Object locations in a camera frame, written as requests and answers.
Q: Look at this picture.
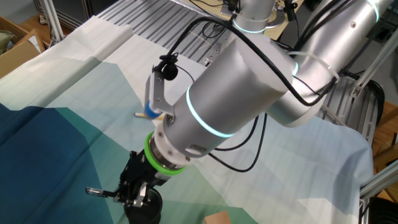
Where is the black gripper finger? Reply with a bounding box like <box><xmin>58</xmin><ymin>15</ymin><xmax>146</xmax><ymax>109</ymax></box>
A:
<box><xmin>132</xmin><ymin>181</ymin><xmax>150</xmax><ymax>208</ymax></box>
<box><xmin>112</xmin><ymin>182</ymin><xmax>133</xmax><ymax>205</ymax></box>

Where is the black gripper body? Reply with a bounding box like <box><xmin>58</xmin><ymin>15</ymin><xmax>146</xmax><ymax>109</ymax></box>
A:
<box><xmin>119</xmin><ymin>149</ymin><xmax>174</xmax><ymax>189</ymax></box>

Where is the black silver pen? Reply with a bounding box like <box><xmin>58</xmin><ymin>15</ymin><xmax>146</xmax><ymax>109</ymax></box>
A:
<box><xmin>85</xmin><ymin>187</ymin><xmax>121</xmax><ymax>198</ymax></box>

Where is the black mesh pen holder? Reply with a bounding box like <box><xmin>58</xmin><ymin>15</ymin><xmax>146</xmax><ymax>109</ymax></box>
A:
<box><xmin>123</xmin><ymin>186</ymin><xmax>164</xmax><ymax>224</ymax></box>

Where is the wooden black cue stick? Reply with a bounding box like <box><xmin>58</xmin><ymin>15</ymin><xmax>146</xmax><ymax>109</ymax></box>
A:
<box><xmin>134</xmin><ymin>111</ymin><xmax>164</xmax><ymax>121</ymax></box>

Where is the light wooden cube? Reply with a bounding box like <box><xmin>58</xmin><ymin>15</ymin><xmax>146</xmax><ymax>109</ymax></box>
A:
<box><xmin>203</xmin><ymin>210</ymin><xmax>233</xmax><ymax>224</ymax></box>

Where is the blue green white tablecloth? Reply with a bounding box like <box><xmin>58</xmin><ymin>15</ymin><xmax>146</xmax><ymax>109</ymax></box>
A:
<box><xmin>0</xmin><ymin>15</ymin><xmax>374</xmax><ymax>224</ymax></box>

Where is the brown cardboard box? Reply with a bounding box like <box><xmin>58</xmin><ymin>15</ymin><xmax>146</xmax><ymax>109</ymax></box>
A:
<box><xmin>0</xmin><ymin>15</ymin><xmax>46</xmax><ymax>78</ymax></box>

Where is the olive green bag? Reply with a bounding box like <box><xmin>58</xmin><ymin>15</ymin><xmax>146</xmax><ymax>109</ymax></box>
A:
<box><xmin>0</xmin><ymin>29</ymin><xmax>16</xmax><ymax>55</ymax></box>

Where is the beige desk board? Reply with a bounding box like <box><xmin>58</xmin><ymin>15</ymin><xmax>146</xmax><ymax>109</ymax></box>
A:
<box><xmin>183</xmin><ymin>0</ymin><xmax>307</xmax><ymax>41</ymax></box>

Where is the green wrist flange ring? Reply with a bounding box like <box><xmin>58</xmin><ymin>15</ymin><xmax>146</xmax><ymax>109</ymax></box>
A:
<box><xmin>143</xmin><ymin>131</ymin><xmax>187</xmax><ymax>177</ymax></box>

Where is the silver bracket wrist camera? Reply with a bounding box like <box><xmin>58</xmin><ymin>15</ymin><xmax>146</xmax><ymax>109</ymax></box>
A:
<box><xmin>143</xmin><ymin>70</ymin><xmax>177</xmax><ymax>121</ymax></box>

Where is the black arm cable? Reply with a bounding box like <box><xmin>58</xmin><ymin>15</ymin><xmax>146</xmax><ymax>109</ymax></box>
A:
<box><xmin>154</xmin><ymin>15</ymin><xmax>340</xmax><ymax>174</ymax></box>

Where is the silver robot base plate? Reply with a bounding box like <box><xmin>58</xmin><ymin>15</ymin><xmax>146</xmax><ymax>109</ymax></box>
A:
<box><xmin>198</xmin><ymin>29</ymin><xmax>239</xmax><ymax>68</ymax></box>

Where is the black coiled cable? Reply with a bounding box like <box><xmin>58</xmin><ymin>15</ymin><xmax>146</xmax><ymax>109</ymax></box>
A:
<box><xmin>201</xmin><ymin>21</ymin><xmax>225</xmax><ymax>40</ymax></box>

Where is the aluminium frame post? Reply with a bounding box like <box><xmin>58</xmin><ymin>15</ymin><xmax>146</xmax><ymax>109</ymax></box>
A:
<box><xmin>351</xmin><ymin>37</ymin><xmax>398</xmax><ymax>99</ymax></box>
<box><xmin>359</xmin><ymin>167</ymin><xmax>398</xmax><ymax>224</ymax></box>
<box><xmin>40</xmin><ymin>0</ymin><xmax>65</xmax><ymax>43</ymax></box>

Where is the grey robot base hose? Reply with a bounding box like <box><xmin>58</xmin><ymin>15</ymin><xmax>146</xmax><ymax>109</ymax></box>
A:
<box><xmin>320</xmin><ymin>104</ymin><xmax>348</xmax><ymax>127</ymax></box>

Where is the black cable bundle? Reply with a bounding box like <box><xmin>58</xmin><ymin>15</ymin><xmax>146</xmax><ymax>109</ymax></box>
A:
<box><xmin>338</xmin><ymin>70</ymin><xmax>386</xmax><ymax>127</ymax></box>

